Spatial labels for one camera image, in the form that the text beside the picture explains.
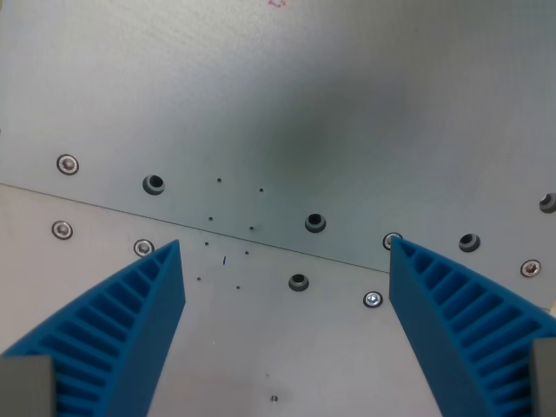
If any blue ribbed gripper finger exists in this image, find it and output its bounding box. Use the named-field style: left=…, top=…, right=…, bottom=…
left=388, top=237, right=556, bottom=417
left=0, top=238, right=187, bottom=417

